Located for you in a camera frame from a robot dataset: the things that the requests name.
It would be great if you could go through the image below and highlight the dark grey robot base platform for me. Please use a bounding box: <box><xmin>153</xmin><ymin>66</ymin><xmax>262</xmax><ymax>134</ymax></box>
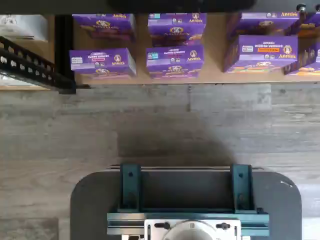
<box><xmin>70</xmin><ymin>164</ymin><xmax>302</xmax><ymax>240</ymax></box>

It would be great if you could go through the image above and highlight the purple Annie's snack box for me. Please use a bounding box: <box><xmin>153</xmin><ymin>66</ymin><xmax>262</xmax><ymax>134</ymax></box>
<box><xmin>147</xmin><ymin>12</ymin><xmax>208</xmax><ymax>47</ymax></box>
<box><xmin>69</xmin><ymin>47</ymin><xmax>137</xmax><ymax>80</ymax></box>
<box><xmin>297</xmin><ymin>12</ymin><xmax>320</xmax><ymax>39</ymax></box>
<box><xmin>72</xmin><ymin>13</ymin><xmax>136</xmax><ymax>42</ymax></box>
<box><xmin>283</xmin><ymin>41</ymin><xmax>320</xmax><ymax>77</ymax></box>
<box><xmin>228</xmin><ymin>11</ymin><xmax>301</xmax><ymax>38</ymax></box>
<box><xmin>145</xmin><ymin>44</ymin><xmax>205</xmax><ymax>80</ymax></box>

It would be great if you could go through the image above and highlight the brown particleboard shelf board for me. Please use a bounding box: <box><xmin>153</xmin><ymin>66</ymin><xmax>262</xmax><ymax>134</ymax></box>
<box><xmin>47</xmin><ymin>13</ymin><xmax>320</xmax><ymax>85</ymax></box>

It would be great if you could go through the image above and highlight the purple Annie's hidden veggies box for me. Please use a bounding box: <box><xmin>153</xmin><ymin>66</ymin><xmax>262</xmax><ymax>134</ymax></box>
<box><xmin>223</xmin><ymin>34</ymin><xmax>299</xmax><ymax>74</ymax></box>

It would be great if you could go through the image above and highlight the white cardboard box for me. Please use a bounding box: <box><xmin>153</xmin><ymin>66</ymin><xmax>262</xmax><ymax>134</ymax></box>
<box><xmin>0</xmin><ymin>14</ymin><xmax>49</xmax><ymax>41</ymax></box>

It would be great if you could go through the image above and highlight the silver robot mounting plate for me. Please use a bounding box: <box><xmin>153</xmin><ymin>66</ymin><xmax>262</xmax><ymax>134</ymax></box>
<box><xmin>144</xmin><ymin>217</ymin><xmax>242</xmax><ymax>240</ymax></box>

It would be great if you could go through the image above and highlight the teal aluminium mounting frame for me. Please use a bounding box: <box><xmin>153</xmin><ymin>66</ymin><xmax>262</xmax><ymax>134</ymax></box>
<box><xmin>107</xmin><ymin>163</ymin><xmax>270</xmax><ymax>237</ymax></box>

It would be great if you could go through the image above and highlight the black perforated metal bracket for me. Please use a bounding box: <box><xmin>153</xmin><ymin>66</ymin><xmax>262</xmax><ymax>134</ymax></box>
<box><xmin>0</xmin><ymin>36</ymin><xmax>77</xmax><ymax>95</ymax></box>

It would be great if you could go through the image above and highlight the black metal shelf frame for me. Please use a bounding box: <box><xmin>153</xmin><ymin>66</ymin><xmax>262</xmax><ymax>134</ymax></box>
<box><xmin>0</xmin><ymin>0</ymin><xmax>320</xmax><ymax>95</ymax></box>

